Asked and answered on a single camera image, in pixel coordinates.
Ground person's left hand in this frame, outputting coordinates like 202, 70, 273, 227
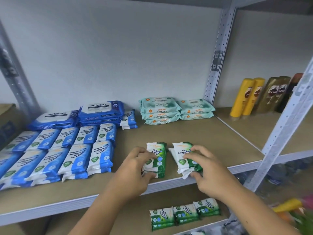
110, 147, 157, 199

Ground person's right hand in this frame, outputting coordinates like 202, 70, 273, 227
183, 144, 240, 201

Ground grey metal shelf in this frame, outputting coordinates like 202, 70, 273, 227
0, 0, 313, 235

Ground group of blue wipe packets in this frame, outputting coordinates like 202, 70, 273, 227
0, 109, 139, 191

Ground person's left forearm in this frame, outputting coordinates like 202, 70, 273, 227
68, 186, 142, 235

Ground water bottles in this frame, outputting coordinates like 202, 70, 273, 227
235, 159, 313, 194

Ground yellow bottle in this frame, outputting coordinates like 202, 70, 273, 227
230, 78, 255, 119
243, 77, 266, 117
273, 198, 304, 213

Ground pink bottle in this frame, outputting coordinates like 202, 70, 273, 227
301, 193, 313, 211

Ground dark brown bottle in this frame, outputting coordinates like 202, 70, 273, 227
254, 77, 282, 115

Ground green bottle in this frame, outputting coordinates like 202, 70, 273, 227
293, 210, 313, 235

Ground cardboard box blue print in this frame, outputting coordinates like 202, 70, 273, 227
0, 216, 54, 235
0, 104, 27, 151

